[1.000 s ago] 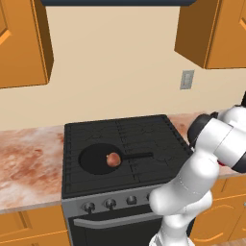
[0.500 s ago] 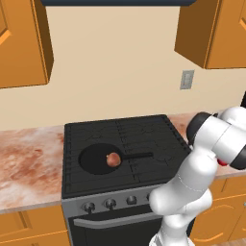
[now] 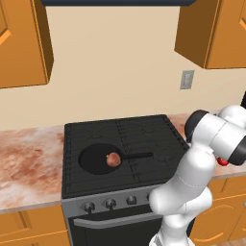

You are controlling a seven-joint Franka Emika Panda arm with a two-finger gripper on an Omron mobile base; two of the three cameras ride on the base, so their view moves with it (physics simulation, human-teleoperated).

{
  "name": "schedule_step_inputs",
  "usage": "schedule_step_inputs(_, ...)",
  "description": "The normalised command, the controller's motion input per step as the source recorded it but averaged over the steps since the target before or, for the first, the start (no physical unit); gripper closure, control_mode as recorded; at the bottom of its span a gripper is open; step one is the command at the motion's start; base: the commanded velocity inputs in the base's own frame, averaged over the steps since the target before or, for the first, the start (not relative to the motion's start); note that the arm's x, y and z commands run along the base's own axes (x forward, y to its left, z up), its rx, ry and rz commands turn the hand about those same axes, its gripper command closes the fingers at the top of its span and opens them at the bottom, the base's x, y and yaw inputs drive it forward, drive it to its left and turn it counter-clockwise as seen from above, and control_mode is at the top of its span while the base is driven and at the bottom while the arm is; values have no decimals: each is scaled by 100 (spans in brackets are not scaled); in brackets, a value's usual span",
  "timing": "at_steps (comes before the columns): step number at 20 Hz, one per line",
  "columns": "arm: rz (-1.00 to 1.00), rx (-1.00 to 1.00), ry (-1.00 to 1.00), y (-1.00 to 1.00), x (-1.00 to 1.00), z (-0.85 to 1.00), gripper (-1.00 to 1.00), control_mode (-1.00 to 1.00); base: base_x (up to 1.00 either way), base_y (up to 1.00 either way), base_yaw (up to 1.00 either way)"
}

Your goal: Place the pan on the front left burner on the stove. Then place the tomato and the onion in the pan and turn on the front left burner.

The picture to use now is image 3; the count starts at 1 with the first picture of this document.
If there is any brown onion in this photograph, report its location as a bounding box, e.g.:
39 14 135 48
106 152 122 168

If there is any black stove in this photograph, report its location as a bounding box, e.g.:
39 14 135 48
61 113 190 246

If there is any black frying pan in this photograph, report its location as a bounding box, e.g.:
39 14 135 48
78 142 154 176

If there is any red tomato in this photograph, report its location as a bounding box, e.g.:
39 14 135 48
216 157 230 167

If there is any dark range hood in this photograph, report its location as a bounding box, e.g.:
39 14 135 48
39 0 198 8

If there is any orange base cupboard drawer front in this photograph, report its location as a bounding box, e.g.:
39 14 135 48
208 174 246 203
0 204 69 244

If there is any orange base cupboard door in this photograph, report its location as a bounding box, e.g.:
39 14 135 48
189 193 246 246

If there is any grey wall socket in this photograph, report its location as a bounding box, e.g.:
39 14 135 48
180 69 195 90

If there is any grey oven door handle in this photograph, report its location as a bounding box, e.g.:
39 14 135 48
73 212 163 230

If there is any orange wall cupboard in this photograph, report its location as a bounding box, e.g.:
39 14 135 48
174 0 246 70
0 0 55 89

